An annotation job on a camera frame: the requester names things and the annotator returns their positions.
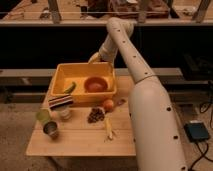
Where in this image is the striped cloth block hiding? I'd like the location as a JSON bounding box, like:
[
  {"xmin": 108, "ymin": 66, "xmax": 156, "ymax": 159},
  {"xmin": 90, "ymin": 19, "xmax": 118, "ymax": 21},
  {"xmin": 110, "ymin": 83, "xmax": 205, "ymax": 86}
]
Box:
[{"xmin": 48, "ymin": 95, "xmax": 73, "ymax": 109}]

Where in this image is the yellow banana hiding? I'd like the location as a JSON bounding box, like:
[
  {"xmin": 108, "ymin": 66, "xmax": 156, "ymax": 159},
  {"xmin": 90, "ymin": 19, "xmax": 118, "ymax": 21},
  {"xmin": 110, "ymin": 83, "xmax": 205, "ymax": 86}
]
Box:
[{"xmin": 104, "ymin": 117, "xmax": 115, "ymax": 140}]

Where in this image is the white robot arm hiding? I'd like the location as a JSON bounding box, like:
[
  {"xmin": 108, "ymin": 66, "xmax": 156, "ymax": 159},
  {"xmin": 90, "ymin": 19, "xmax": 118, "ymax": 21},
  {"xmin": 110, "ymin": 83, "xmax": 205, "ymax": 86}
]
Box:
[{"xmin": 98, "ymin": 17, "xmax": 187, "ymax": 171}]

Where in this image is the black pedal box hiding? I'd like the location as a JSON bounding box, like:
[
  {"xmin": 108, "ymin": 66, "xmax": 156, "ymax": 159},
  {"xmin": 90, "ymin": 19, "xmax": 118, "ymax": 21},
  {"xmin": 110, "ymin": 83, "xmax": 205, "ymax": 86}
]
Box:
[{"xmin": 184, "ymin": 122, "xmax": 210, "ymax": 142}]

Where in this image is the orange fruit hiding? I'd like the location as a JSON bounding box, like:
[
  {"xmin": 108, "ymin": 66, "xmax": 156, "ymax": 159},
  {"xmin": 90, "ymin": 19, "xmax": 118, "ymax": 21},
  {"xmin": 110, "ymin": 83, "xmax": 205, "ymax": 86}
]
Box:
[{"xmin": 102, "ymin": 99, "xmax": 114, "ymax": 112}]

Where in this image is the yellow plastic tray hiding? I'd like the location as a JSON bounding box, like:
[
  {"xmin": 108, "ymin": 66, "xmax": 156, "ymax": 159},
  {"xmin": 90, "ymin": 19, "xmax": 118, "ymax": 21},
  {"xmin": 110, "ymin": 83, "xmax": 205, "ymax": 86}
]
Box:
[{"xmin": 50, "ymin": 62, "xmax": 117, "ymax": 103}]

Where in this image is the wooden table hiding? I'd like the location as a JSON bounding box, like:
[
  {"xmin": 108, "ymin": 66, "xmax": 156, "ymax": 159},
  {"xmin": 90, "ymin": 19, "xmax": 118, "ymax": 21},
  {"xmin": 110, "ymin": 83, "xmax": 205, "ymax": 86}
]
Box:
[{"xmin": 25, "ymin": 75, "xmax": 157, "ymax": 158}]

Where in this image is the purple small object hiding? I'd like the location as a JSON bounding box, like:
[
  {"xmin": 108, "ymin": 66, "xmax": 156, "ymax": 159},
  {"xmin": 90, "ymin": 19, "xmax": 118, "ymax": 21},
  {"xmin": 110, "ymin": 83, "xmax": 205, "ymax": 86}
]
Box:
[{"xmin": 116, "ymin": 98, "xmax": 126, "ymax": 107}]

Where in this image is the wooden shelf with clutter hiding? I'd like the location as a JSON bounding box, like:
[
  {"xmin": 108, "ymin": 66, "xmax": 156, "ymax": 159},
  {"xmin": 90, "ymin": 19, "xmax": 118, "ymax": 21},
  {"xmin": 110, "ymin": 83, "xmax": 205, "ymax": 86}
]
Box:
[{"xmin": 0, "ymin": 0, "xmax": 213, "ymax": 26}]

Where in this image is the black cable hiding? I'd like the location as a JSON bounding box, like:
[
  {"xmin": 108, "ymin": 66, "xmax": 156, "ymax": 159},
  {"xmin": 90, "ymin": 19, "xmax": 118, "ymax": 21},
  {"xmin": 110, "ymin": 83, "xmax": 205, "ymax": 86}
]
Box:
[{"xmin": 188, "ymin": 79, "xmax": 213, "ymax": 171}]

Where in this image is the green cup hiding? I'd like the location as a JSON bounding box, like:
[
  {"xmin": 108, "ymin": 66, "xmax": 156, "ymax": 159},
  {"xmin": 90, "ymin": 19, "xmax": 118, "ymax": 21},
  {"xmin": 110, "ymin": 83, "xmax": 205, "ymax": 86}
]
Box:
[{"xmin": 36, "ymin": 109, "xmax": 51, "ymax": 125}]

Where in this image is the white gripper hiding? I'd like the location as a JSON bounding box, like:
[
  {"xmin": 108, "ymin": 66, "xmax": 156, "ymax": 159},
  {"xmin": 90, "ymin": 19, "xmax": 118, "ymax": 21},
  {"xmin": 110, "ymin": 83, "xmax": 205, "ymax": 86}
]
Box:
[{"xmin": 88, "ymin": 36, "xmax": 117, "ymax": 64}]

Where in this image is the red bowl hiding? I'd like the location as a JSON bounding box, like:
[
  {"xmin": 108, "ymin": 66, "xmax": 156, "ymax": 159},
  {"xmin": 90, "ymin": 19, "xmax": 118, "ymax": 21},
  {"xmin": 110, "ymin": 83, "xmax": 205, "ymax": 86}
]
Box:
[{"xmin": 84, "ymin": 77, "xmax": 108, "ymax": 93}]

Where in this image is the dark grape bunch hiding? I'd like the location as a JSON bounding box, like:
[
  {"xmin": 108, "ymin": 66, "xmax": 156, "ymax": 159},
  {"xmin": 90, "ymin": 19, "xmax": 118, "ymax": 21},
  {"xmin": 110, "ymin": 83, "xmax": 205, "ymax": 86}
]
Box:
[{"xmin": 87, "ymin": 107, "xmax": 105, "ymax": 123}]

